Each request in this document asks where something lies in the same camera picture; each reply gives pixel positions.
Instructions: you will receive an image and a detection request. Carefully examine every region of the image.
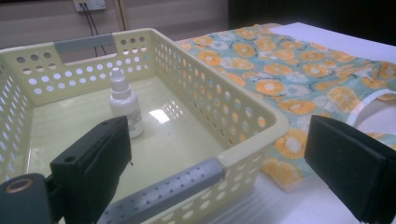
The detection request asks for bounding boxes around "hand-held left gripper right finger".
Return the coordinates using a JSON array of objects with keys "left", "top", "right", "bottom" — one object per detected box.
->
[{"left": 304, "top": 114, "right": 396, "bottom": 224}]

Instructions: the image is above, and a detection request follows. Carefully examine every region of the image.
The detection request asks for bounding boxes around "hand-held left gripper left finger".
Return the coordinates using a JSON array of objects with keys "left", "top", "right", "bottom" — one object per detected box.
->
[{"left": 49, "top": 115, "right": 134, "bottom": 223}]

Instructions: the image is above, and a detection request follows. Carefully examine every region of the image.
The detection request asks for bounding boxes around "white dropper bottle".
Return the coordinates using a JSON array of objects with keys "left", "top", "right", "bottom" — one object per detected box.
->
[{"left": 107, "top": 66, "right": 145, "bottom": 139}]

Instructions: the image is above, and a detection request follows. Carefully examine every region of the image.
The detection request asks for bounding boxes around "pale yellow perforated plastic basket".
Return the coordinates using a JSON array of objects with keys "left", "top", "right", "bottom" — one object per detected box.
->
[{"left": 0, "top": 27, "right": 290, "bottom": 224}]

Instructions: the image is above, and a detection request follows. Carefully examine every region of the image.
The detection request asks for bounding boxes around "orange-print cloth bag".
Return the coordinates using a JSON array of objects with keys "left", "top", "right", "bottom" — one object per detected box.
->
[{"left": 178, "top": 23, "right": 396, "bottom": 192}]

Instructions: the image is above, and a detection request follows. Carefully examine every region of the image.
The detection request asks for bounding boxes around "black curtain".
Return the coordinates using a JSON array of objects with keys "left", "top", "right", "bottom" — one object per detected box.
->
[{"left": 228, "top": 0, "right": 396, "bottom": 46}]

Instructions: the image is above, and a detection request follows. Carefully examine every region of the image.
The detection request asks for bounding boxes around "black wall cable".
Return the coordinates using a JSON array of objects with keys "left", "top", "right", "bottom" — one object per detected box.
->
[
  {"left": 84, "top": 3, "right": 107, "bottom": 56},
  {"left": 79, "top": 3, "right": 99, "bottom": 58}
]

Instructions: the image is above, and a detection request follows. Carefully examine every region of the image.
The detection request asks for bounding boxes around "white wall socket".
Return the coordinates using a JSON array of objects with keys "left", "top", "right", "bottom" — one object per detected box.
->
[{"left": 73, "top": 0, "right": 106, "bottom": 13}]

